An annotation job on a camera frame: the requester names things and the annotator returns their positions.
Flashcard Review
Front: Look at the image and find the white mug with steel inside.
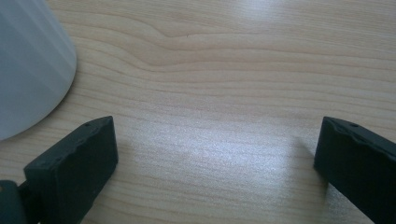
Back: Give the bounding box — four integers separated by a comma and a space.
0, 0, 78, 142

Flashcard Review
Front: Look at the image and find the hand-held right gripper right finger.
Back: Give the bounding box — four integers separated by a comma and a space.
313, 116, 396, 224

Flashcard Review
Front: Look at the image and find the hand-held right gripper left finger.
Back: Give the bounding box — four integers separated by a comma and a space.
23, 116, 120, 224

